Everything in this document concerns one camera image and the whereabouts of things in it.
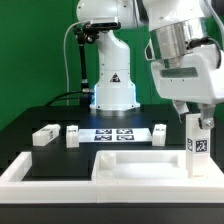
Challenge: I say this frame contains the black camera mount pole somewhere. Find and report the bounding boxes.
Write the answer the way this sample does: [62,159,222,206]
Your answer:
[79,42,89,94]

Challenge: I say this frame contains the white desk top panel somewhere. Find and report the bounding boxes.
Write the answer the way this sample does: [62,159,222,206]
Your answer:
[91,150,224,185]

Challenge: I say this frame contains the black camera on mount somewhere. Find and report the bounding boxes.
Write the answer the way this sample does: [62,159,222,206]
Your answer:
[73,22,121,45]

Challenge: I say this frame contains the white marker tag sheet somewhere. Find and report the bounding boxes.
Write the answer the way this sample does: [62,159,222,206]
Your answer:
[79,128,152,143]

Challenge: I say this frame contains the white camera cable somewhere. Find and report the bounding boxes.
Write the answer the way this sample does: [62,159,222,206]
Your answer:
[63,20,90,107]

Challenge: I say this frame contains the black cables at base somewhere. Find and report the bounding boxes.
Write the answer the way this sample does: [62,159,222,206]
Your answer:
[44,89,84,108]

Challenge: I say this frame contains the white U-shaped frame fixture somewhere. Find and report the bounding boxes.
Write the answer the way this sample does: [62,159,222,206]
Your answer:
[0,152,224,204]

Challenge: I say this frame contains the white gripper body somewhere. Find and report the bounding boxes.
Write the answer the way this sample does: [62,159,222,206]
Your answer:
[151,45,224,104]

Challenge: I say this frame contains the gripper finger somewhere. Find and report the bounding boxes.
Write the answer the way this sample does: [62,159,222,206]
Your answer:
[172,100,189,122]
[198,104,215,130]

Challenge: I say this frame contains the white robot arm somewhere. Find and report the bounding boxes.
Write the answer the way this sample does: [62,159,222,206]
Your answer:
[76,0,224,129]

